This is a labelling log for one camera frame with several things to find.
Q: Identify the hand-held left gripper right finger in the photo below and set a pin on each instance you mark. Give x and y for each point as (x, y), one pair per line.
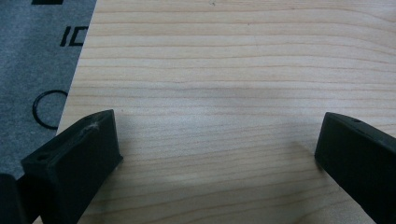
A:
(358, 155)

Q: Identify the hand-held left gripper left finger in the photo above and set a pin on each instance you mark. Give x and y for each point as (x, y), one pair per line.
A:
(71, 168)

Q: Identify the grey mat with black print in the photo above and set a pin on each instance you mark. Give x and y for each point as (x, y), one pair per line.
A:
(28, 71)

